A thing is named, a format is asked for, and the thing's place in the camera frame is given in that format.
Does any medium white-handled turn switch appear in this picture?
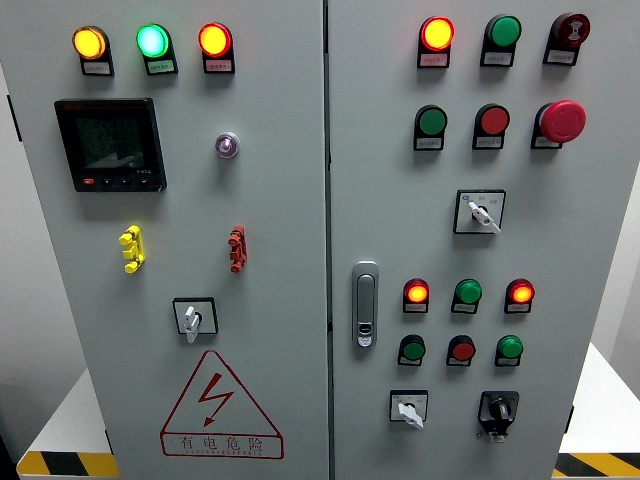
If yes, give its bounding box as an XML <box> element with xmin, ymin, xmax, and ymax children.
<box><xmin>172</xmin><ymin>296</ymin><xmax>220</xmax><ymax>344</ymax></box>

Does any pale grey cabinet door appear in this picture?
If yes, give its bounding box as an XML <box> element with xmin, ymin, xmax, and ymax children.
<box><xmin>328</xmin><ymin>0</ymin><xmax>640</xmax><ymax>480</ymax></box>
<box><xmin>0</xmin><ymin>0</ymin><xmax>331</xmax><ymax>480</ymax></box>

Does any silver door lock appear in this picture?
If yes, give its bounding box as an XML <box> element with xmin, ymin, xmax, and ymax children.
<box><xmin>351</xmin><ymin>259</ymin><xmax>380</xmax><ymax>349</ymax></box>

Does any small red round lamp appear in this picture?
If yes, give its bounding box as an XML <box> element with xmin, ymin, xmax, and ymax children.
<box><xmin>403</xmin><ymin>278</ymin><xmax>430</xmax><ymax>305</ymax></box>
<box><xmin>505</xmin><ymin>278</ymin><xmax>536</xmax><ymax>305</ymax></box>

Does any white round lamp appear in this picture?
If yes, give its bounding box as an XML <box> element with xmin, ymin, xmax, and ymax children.
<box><xmin>214</xmin><ymin>131</ymin><xmax>242</xmax><ymax>160</ymax></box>

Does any small green push button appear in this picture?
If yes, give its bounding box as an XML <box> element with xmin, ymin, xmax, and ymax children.
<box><xmin>399</xmin><ymin>334</ymin><xmax>427</xmax><ymax>362</ymax></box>

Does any small green round lamp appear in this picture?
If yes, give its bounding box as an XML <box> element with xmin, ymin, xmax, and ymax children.
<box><xmin>496</xmin><ymin>334</ymin><xmax>525</xmax><ymax>361</ymax></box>
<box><xmin>454</xmin><ymin>278</ymin><xmax>484</xmax><ymax>305</ymax></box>

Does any large green push button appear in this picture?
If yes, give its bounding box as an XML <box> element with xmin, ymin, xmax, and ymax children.
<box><xmin>416</xmin><ymin>104</ymin><xmax>449</xmax><ymax>137</ymax></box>

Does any small red push button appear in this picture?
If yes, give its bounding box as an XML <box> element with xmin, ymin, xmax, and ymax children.
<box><xmin>448</xmin><ymin>334</ymin><xmax>477</xmax><ymax>363</ymax></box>

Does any red warning triangle sticker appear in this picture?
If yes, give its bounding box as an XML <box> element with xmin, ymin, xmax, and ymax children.
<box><xmin>159</xmin><ymin>348</ymin><xmax>285</xmax><ymax>460</ymax></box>

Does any large red push button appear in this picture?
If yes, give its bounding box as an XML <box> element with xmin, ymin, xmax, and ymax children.
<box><xmin>475</xmin><ymin>103</ymin><xmax>511</xmax><ymax>137</ymax></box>

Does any large red round lamp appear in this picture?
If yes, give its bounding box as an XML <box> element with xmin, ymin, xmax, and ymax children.
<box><xmin>197</xmin><ymin>22</ymin><xmax>234</xmax><ymax>59</ymax></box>
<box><xmin>419</xmin><ymin>16</ymin><xmax>456</xmax><ymax>53</ymax></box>

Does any black display meter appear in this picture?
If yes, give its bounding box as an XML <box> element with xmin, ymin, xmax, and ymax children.
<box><xmin>53</xmin><ymin>97</ymin><xmax>168</xmax><ymax>193</ymax></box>

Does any bright green round lamp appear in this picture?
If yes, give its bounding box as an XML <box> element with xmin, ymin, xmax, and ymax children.
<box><xmin>136</xmin><ymin>23</ymin><xmax>172</xmax><ymax>59</ymax></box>

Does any large red stop button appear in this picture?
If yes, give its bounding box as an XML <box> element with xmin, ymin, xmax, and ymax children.
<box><xmin>536</xmin><ymin>99</ymin><xmax>588</xmax><ymax>145</ymax></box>

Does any dark green round lamp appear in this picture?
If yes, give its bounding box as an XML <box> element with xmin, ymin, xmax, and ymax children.
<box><xmin>485</xmin><ymin>14</ymin><xmax>523</xmax><ymax>50</ymax></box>

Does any large yellow round lamp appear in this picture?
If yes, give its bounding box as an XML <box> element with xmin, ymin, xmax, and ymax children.
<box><xmin>72</xmin><ymin>25</ymin><xmax>108</xmax><ymax>61</ymax></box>

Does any dark red buzzer lamp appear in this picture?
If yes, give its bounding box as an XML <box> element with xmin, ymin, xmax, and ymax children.
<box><xmin>552</xmin><ymin>12</ymin><xmax>592</xmax><ymax>50</ymax></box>

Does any black yellow striped tape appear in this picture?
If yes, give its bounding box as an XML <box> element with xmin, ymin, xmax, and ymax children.
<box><xmin>16</xmin><ymin>451</ymin><xmax>120</xmax><ymax>479</ymax></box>
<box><xmin>552</xmin><ymin>452</ymin><xmax>640</xmax><ymax>479</ymax></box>

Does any small red handle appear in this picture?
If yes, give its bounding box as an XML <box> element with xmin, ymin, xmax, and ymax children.
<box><xmin>227</xmin><ymin>225</ymin><xmax>248</xmax><ymax>274</ymax></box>

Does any large white-handled turn switch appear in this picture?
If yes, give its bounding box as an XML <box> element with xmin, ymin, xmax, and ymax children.
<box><xmin>452</xmin><ymin>189</ymin><xmax>507</xmax><ymax>236</ymax></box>

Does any small yellow handle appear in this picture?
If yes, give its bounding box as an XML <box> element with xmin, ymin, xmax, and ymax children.
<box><xmin>118</xmin><ymin>224</ymin><xmax>146</xmax><ymax>275</ymax></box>

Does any small white-handled turn switch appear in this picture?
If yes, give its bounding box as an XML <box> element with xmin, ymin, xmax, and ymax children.
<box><xmin>389</xmin><ymin>389</ymin><xmax>430</xmax><ymax>430</ymax></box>

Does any black-handled turn switch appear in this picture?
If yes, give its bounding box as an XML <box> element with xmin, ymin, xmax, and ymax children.
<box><xmin>476</xmin><ymin>390</ymin><xmax>520</xmax><ymax>444</ymax></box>

